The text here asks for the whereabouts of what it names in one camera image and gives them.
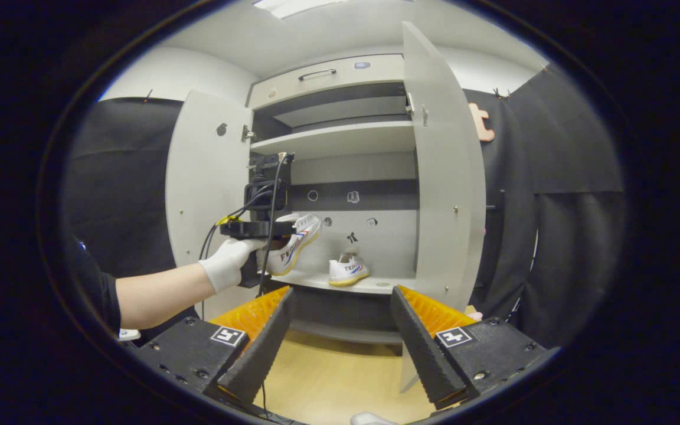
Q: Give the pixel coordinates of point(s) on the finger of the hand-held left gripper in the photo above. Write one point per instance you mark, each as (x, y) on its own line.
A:
(284, 241)

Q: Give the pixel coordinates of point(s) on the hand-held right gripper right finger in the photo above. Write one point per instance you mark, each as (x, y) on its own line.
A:
(422, 354)

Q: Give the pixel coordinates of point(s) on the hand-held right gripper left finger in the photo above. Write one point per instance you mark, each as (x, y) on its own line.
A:
(260, 354)

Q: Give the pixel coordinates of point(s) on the white canvas shoe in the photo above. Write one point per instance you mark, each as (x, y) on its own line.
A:
(296, 254)
(349, 271)

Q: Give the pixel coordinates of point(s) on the shoe cabinet door checkered sticker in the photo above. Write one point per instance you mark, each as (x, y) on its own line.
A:
(204, 177)

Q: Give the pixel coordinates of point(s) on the shoe cabinet door square stickers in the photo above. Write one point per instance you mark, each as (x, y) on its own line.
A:
(446, 177)

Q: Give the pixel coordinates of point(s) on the grey cabinet drawer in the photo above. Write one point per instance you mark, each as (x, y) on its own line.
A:
(375, 74)

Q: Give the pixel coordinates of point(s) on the white flat object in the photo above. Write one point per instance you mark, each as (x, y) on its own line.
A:
(129, 334)

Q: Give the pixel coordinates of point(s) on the person's black shirt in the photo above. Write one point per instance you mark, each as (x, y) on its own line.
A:
(95, 289)

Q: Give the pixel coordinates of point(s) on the ceiling light panel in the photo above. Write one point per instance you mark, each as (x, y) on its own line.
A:
(293, 6)

